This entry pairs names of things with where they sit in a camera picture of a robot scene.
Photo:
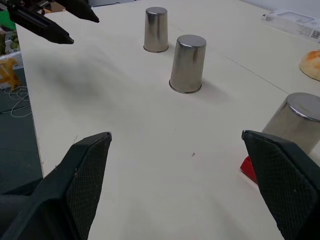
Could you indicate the red plastic block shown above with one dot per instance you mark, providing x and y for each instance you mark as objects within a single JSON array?
[{"x": 248, "y": 168}]

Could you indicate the white foam box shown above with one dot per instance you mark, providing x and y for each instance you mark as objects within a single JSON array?
[{"x": 11, "y": 55}]

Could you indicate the white product box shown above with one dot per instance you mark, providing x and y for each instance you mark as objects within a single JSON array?
[{"x": 292, "y": 22}]

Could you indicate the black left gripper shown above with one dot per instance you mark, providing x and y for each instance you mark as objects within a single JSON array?
[{"x": 32, "y": 5}]

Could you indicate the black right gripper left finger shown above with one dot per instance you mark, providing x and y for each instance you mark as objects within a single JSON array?
[{"x": 75, "y": 190}]

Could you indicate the upturned steel cup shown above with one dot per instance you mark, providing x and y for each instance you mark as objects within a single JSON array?
[
  {"x": 188, "y": 65},
  {"x": 156, "y": 30},
  {"x": 292, "y": 125}
]

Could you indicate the yellow plastic bag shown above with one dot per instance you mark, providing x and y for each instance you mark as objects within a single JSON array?
[{"x": 7, "y": 75}]

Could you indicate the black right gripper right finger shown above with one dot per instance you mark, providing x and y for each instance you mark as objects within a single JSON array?
[{"x": 287, "y": 185}]

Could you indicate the orange and white bread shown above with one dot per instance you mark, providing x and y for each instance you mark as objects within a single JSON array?
[{"x": 312, "y": 65}]

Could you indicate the green fruit pile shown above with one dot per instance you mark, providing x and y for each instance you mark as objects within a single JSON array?
[{"x": 10, "y": 42}]

